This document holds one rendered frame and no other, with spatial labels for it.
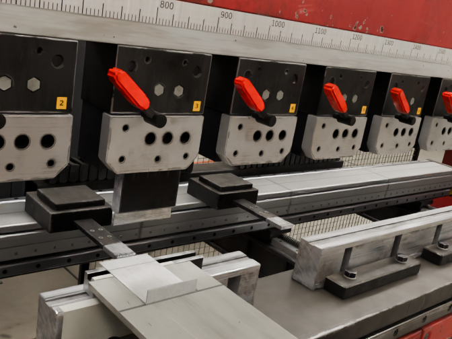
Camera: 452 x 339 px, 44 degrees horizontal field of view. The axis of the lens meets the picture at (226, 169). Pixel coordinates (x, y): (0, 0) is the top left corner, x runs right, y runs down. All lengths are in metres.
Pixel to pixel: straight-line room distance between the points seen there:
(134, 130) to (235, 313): 0.29
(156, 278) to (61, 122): 0.29
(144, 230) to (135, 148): 0.45
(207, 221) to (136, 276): 0.45
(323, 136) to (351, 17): 0.21
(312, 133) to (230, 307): 0.35
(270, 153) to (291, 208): 0.56
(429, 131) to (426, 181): 0.71
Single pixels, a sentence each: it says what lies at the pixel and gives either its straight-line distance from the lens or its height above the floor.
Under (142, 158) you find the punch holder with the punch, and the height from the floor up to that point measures 1.19.
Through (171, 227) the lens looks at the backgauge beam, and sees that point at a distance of 1.20.
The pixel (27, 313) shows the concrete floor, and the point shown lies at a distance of 2.64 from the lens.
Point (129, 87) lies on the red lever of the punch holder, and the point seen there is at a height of 1.29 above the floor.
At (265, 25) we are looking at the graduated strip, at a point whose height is 1.38.
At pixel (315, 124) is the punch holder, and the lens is 0.97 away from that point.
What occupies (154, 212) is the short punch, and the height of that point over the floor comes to 1.09.
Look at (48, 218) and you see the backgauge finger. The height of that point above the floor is 1.01.
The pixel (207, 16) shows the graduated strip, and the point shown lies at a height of 1.38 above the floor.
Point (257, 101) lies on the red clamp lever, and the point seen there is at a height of 1.28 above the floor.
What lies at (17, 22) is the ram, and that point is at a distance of 0.64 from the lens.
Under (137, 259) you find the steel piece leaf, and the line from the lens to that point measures 0.89.
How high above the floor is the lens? 1.39
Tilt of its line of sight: 16 degrees down
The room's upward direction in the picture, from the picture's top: 10 degrees clockwise
